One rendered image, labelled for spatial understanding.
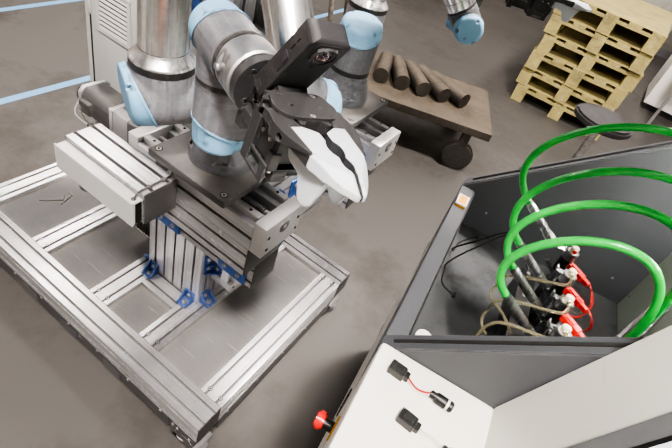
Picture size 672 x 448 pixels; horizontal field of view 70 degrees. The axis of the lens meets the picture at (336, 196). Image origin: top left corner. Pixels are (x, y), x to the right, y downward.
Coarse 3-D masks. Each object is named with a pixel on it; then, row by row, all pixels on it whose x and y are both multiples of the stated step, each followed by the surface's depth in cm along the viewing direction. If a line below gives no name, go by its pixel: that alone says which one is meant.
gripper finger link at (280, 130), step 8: (264, 112) 44; (272, 112) 44; (272, 120) 43; (280, 120) 43; (288, 120) 44; (296, 120) 45; (272, 128) 43; (280, 128) 42; (288, 128) 43; (272, 136) 43; (280, 136) 43; (288, 136) 42; (296, 136) 42; (288, 144) 42; (296, 144) 42; (304, 144) 42; (296, 152) 42; (304, 152) 41; (304, 160) 42
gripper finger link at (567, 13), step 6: (576, 0) 126; (558, 6) 128; (564, 6) 128; (576, 6) 126; (582, 6) 126; (588, 6) 127; (564, 12) 129; (570, 12) 128; (576, 12) 128; (564, 18) 130; (570, 18) 129
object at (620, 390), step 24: (648, 336) 63; (600, 360) 68; (624, 360) 64; (648, 360) 60; (552, 384) 73; (576, 384) 69; (600, 384) 64; (624, 384) 61; (648, 384) 57; (504, 408) 80; (528, 408) 74; (552, 408) 69; (576, 408) 65; (600, 408) 61; (624, 408) 58; (648, 408) 55; (504, 432) 75; (528, 432) 70; (552, 432) 66; (576, 432) 62; (600, 432) 58
